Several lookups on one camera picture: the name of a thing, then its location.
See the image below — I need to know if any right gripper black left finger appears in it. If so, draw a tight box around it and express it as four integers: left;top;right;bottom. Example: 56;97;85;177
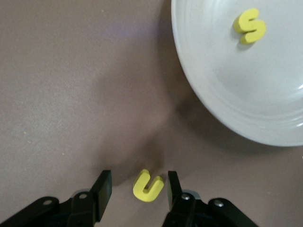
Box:
0;170;113;227

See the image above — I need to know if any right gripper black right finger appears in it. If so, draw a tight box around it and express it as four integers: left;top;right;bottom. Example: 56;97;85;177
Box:
162;171;259;227

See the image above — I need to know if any yellow foam letter u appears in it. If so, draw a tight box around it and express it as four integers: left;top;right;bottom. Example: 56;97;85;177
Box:
132;168;165;202

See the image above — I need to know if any yellow foam letter s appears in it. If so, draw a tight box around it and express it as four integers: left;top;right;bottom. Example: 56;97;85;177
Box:
233;8;267;45

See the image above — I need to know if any beige round plate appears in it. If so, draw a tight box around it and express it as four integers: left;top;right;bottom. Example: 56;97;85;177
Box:
170;0;303;148

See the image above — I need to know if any brown table cover sheet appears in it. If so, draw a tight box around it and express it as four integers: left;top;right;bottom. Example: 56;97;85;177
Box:
0;0;303;227

